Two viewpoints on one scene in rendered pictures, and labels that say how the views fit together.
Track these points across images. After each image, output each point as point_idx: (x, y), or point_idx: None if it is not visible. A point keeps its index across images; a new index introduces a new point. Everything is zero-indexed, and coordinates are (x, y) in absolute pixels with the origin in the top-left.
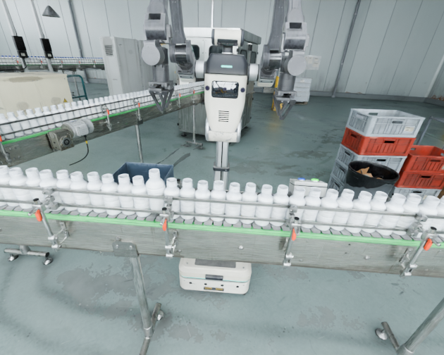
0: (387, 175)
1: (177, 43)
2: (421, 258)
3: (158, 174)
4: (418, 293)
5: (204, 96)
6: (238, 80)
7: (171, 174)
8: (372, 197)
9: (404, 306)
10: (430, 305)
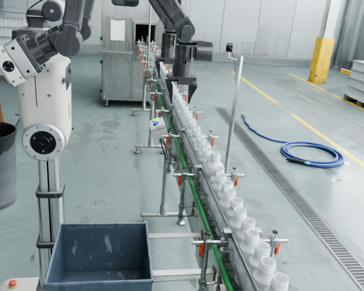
0: None
1: (80, 29)
2: None
3: (215, 154)
4: (104, 195)
5: (56, 94)
6: (70, 60)
7: (74, 233)
8: (13, 157)
9: (117, 205)
10: (114, 194)
